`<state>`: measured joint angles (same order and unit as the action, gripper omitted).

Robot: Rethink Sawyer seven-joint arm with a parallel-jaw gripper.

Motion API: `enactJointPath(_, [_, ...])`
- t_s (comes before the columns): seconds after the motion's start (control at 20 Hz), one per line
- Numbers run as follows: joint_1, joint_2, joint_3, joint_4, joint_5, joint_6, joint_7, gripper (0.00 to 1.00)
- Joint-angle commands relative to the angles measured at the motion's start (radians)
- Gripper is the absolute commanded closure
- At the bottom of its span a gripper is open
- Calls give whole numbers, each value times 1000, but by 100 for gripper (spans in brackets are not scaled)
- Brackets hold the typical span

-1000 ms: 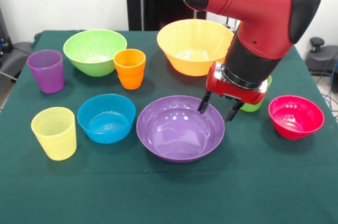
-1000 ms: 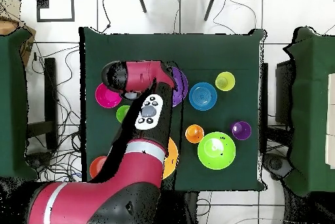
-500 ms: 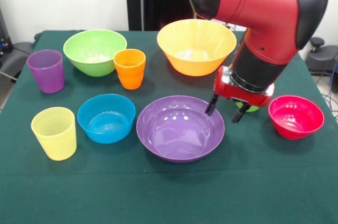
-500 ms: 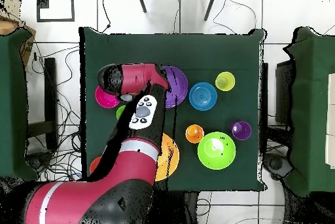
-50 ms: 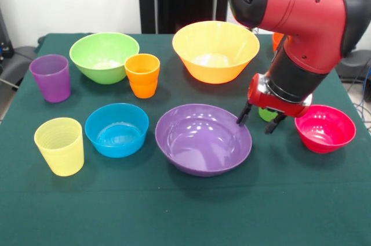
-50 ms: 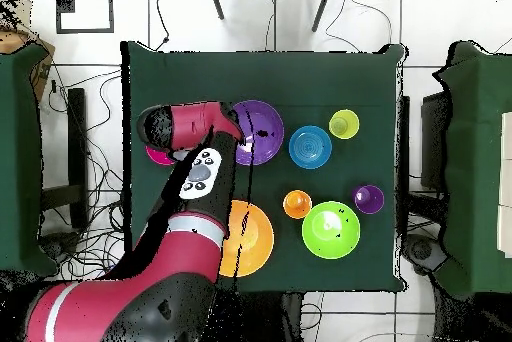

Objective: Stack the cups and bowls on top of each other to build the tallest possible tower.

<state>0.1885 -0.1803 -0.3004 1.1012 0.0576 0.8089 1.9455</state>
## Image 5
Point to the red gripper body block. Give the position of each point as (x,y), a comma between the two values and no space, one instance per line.
(278,106)

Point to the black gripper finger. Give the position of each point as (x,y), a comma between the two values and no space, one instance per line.
(243,117)
(274,125)

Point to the purple bowl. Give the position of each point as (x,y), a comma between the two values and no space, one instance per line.
(203,147)

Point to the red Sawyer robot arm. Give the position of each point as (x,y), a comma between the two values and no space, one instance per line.
(304,11)

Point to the green cup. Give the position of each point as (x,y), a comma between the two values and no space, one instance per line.
(266,116)

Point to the pink bowl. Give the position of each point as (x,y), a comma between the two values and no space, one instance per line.
(324,133)

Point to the large yellow-orange bowl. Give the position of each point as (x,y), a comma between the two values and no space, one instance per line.
(214,69)

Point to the red-orange bowl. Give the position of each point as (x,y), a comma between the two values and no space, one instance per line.
(276,41)

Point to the dark grey stand base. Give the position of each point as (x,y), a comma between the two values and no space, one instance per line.
(17,63)
(355,69)

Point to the orange cup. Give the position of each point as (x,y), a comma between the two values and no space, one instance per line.
(143,83)

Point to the dark green tablecloth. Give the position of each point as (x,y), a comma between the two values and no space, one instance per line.
(185,214)

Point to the blue bowl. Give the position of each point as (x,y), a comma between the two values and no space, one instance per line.
(116,138)

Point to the green bowl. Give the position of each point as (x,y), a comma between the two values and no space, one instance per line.
(98,54)

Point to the yellow cup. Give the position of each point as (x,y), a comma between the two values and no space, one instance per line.
(61,153)

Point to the purple cup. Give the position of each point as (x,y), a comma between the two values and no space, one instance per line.
(53,83)

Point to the black electronic device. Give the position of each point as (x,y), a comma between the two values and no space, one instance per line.
(4,40)

